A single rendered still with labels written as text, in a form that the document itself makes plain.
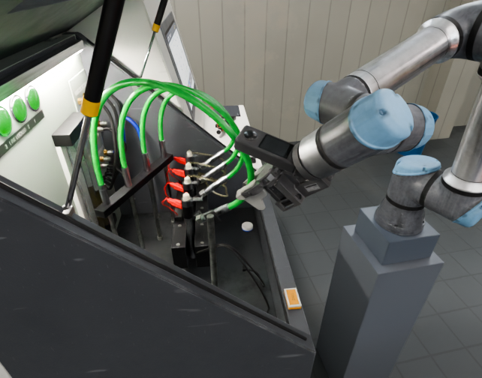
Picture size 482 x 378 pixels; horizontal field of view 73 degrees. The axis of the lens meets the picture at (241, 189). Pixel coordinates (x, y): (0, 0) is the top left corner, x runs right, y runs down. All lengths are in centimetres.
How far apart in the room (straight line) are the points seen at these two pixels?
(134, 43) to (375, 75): 69
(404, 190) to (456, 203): 14
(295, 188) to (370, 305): 75
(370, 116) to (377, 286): 82
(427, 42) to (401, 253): 65
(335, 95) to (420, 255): 75
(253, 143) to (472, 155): 58
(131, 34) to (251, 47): 231
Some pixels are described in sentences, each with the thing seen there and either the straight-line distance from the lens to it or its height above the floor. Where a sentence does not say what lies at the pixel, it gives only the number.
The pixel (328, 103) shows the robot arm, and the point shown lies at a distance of 61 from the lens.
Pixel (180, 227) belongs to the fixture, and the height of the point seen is 98.
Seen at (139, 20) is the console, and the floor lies 148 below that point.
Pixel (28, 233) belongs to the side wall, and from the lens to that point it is 51.
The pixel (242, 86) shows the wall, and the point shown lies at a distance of 337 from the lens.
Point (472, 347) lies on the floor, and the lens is 219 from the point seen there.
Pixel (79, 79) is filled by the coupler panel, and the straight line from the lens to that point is 103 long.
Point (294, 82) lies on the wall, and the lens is 352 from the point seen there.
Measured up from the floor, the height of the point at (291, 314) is 95.
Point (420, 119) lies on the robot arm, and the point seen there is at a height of 141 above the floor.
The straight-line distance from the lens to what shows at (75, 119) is 91.
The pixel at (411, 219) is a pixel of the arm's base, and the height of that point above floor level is 96.
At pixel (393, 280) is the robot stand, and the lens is 121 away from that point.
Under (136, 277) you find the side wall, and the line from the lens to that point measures 53.
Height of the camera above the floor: 159
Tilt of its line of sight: 34 degrees down
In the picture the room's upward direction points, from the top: straight up
